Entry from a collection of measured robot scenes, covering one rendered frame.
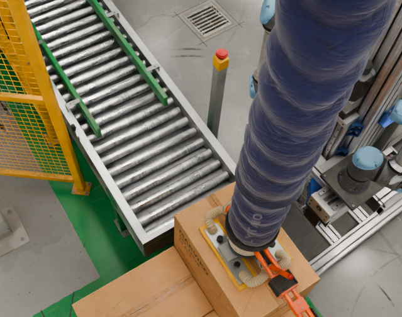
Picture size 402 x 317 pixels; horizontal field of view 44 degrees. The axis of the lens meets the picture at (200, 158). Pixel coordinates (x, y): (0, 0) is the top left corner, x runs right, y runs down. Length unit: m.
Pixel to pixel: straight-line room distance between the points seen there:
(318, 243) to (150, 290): 1.13
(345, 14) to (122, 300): 1.98
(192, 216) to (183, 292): 0.47
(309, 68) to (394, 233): 2.63
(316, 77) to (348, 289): 2.40
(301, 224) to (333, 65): 2.21
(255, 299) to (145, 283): 0.66
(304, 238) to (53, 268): 1.58
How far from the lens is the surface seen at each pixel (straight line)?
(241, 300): 2.21
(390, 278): 3.49
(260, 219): 1.77
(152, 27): 4.35
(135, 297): 2.62
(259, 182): 1.52
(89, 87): 3.27
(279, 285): 2.10
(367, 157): 2.26
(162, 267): 2.66
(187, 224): 2.31
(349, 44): 1.04
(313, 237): 3.19
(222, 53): 2.76
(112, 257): 3.27
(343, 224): 3.28
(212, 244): 2.25
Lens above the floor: 3.07
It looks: 60 degrees down
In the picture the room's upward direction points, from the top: 5 degrees clockwise
